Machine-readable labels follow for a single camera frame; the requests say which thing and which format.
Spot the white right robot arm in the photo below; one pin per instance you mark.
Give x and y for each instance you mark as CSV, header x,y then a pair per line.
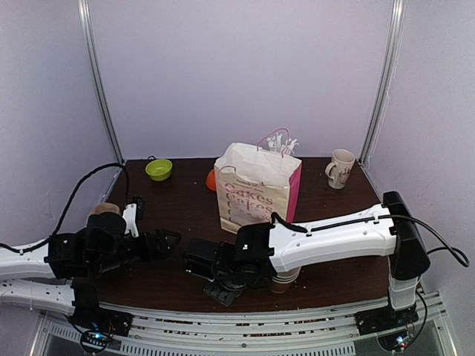
x,y
274,252

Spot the green plastic bowl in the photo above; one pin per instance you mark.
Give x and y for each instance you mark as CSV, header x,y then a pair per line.
x,y
159,169

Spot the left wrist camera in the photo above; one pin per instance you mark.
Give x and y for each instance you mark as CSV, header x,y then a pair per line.
x,y
132,214

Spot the cardboard cup carrier stack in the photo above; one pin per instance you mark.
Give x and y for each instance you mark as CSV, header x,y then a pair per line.
x,y
105,207

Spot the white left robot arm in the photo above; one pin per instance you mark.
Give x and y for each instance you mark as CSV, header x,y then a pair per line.
x,y
104,244

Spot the white ceramic mug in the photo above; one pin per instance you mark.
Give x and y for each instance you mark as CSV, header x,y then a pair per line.
x,y
338,170

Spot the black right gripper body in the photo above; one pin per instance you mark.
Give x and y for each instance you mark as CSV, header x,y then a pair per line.
x,y
221,288

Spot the left aluminium frame post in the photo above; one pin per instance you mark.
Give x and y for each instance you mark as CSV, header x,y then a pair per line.
x,y
88,33

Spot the white stirrers in holder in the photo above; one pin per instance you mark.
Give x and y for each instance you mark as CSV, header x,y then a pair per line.
x,y
277,143

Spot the right aluminium frame post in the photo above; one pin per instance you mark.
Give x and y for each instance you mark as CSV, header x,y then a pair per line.
x,y
388,67

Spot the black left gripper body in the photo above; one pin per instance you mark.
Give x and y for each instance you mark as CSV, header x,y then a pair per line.
x,y
141,254

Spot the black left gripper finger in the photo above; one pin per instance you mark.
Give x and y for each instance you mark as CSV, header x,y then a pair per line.
x,y
160,253
167,238

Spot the aluminium frame post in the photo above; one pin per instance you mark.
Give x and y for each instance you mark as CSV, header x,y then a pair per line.
x,y
88,33
388,67

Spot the paper cakes bag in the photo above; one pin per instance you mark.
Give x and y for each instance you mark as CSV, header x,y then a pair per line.
x,y
253,182

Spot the orange plastic bowl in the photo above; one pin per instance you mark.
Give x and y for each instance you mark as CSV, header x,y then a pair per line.
x,y
211,181

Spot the stack of brown paper cups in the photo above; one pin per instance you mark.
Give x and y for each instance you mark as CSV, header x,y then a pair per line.
x,y
282,281

